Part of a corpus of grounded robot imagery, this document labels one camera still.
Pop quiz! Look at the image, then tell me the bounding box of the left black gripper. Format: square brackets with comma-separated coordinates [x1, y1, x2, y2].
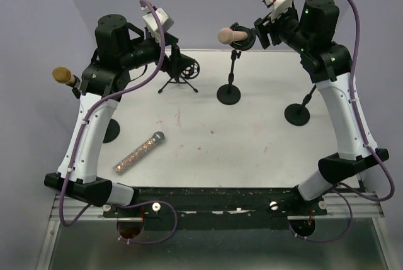
[120, 30, 195, 77]

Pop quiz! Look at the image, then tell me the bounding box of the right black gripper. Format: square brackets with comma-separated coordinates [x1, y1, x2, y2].
[253, 1, 312, 54]

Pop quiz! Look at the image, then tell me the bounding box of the black tripod shock mount stand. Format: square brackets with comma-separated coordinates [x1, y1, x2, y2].
[158, 56, 200, 94]

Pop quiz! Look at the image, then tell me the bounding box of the pink microphone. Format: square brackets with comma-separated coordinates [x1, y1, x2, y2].
[217, 28, 248, 45]

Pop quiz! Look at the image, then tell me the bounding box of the black round base shock stand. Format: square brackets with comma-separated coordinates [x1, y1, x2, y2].
[217, 22, 256, 106]

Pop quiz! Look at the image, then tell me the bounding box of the silver glitter microphone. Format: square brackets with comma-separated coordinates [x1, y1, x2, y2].
[113, 131, 165, 175]

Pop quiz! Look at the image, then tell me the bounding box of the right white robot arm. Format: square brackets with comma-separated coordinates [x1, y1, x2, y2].
[254, 0, 389, 215]

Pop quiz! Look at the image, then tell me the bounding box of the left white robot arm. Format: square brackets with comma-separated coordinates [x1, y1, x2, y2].
[44, 8, 198, 217]

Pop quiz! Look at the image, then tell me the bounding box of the left black round base stand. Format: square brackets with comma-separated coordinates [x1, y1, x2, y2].
[72, 81, 120, 143]

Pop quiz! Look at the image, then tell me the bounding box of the right black round base stand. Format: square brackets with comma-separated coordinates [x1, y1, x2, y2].
[284, 85, 317, 127]

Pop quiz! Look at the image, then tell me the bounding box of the gold microphone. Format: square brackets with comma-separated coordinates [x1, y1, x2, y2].
[52, 67, 79, 87]

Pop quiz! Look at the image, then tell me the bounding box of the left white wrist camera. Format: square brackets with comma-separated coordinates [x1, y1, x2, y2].
[142, 7, 175, 43]

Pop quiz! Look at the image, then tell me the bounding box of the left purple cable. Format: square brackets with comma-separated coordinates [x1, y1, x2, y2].
[58, 0, 179, 245]

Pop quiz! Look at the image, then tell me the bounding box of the purple cable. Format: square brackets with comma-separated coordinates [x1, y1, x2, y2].
[58, 0, 179, 245]
[273, 0, 395, 242]

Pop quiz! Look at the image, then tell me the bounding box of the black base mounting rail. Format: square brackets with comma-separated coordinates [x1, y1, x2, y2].
[103, 187, 327, 231]

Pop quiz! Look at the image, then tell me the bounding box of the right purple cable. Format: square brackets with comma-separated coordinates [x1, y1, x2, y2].
[273, 0, 395, 242]

